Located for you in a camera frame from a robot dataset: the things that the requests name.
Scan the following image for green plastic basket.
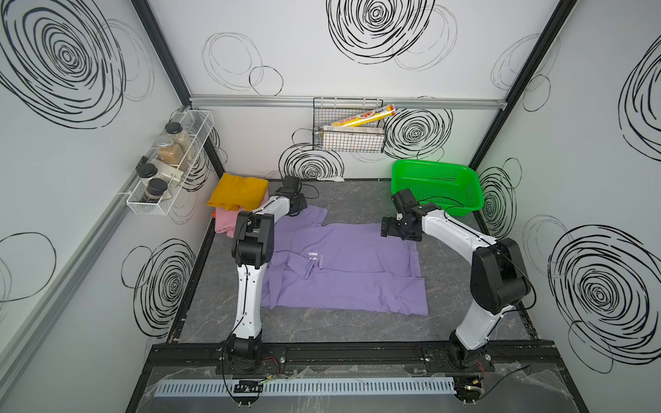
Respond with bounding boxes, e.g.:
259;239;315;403
391;160;485;217

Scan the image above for purple t-shirt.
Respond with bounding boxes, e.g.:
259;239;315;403
262;206;429;317

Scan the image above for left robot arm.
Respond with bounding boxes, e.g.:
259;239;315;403
223;176;307;368

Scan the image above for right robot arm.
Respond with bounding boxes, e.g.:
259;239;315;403
381;189;533;371

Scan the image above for folded yellow t-shirt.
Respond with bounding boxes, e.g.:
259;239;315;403
207;173;269;211

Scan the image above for folded pink t-shirt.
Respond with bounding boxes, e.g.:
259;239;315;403
211;189;270;237

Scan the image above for yellow foil roll box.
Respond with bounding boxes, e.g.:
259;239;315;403
332;105;396;127

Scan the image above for spice jar tan contents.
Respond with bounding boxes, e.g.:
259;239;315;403
155;135;184;166

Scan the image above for spice jar black lid far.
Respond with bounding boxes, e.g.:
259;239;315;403
165;121;192;153

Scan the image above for spice jar black lid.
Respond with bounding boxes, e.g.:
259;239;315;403
140;178;168;203
165;121;192;153
135;163;159;188

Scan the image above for spice jar black lid near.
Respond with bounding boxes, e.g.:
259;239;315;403
140;178;168;203

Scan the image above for spice jar black lid middle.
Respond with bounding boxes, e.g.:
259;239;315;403
135;163;159;188

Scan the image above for grey box in wire basket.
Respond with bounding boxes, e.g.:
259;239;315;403
317;126;386;153

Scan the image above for black wire wall basket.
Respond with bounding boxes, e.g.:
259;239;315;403
313;97;386;153

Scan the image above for white wire spice shelf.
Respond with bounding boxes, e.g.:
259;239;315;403
126;108;215;225

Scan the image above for white slotted cable duct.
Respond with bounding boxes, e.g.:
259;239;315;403
154;377;456;399

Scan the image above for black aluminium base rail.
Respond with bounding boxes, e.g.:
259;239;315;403
143;340;560;375

